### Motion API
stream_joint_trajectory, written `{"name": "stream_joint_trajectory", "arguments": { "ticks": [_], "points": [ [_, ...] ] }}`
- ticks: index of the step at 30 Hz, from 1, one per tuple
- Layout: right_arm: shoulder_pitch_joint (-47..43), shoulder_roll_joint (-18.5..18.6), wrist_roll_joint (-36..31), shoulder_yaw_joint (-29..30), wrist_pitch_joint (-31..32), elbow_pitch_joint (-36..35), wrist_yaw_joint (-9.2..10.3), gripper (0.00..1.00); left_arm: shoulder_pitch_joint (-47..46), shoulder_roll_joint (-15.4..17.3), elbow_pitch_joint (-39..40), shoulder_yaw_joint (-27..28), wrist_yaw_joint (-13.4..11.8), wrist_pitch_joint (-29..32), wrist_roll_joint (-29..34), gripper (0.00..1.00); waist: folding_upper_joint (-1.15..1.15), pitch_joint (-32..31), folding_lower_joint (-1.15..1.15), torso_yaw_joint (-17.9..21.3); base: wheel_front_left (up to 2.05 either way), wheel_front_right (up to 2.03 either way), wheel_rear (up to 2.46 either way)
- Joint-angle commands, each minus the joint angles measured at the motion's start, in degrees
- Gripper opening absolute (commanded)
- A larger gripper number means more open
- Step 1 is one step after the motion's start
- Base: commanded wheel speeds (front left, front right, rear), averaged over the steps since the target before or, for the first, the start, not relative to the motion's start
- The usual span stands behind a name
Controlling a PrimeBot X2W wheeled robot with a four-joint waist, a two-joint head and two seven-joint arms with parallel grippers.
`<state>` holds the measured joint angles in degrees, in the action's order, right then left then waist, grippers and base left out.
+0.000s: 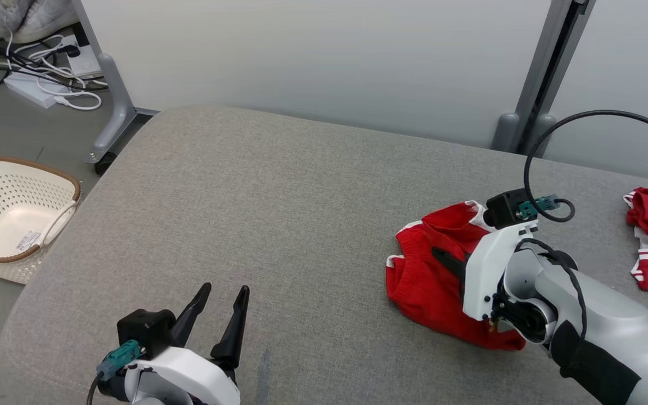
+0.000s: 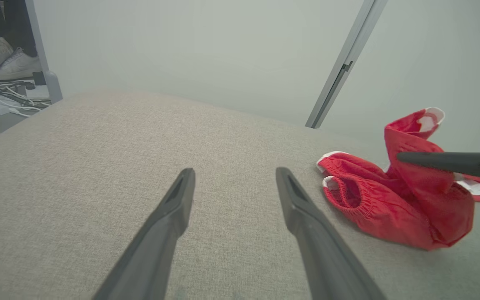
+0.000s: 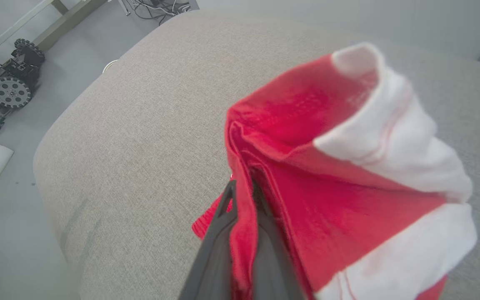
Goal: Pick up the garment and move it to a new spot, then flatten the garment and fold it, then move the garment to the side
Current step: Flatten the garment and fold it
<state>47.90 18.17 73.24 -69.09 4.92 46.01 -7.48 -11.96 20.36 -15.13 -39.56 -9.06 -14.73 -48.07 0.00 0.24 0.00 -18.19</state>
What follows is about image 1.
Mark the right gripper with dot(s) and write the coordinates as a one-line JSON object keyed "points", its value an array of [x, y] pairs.
{"points": [[487, 270]]}

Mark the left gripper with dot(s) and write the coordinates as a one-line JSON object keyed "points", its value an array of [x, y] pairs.
{"points": [[211, 382]]}

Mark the red shorts white trim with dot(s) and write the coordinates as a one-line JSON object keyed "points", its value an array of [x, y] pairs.
{"points": [[425, 292]]}

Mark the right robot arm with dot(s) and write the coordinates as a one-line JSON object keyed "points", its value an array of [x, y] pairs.
{"points": [[611, 320]]}

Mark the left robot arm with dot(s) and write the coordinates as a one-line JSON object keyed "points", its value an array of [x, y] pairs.
{"points": [[161, 392]]}

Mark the cream perforated laundry basket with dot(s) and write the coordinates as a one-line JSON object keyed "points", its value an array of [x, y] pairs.
{"points": [[14, 214]]}

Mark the white power strip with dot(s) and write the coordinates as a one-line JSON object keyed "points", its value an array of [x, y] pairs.
{"points": [[34, 90]]}

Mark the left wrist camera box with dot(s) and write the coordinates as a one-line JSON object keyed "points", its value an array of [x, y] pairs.
{"points": [[144, 332]]}

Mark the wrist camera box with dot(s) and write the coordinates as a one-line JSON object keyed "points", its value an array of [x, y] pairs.
{"points": [[144, 332], [507, 208]]}

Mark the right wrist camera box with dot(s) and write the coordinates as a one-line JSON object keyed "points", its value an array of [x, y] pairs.
{"points": [[507, 208]]}

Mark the grey partition post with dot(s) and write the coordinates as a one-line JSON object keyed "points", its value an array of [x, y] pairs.
{"points": [[549, 67]]}

